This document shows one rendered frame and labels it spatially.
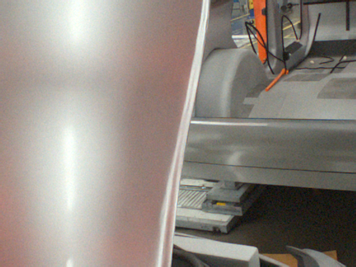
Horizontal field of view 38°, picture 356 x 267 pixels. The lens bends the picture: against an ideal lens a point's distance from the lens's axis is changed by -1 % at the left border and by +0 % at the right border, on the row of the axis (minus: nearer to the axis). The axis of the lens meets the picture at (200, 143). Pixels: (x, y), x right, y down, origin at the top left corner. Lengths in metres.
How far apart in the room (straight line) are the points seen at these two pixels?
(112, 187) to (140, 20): 0.14
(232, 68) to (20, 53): 3.33
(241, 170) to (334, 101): 0.97
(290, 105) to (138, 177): 3.37
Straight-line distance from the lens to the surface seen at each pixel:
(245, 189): 4.30
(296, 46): 5.96
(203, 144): 3.02
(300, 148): 2.78
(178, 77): 0.41
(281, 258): 3.79
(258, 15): 6.43
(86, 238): 0.41
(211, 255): 1.38
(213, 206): 4.27
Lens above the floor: 2.09
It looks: 20 degrees down
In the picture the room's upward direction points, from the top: 9 degrees counter-clockwise
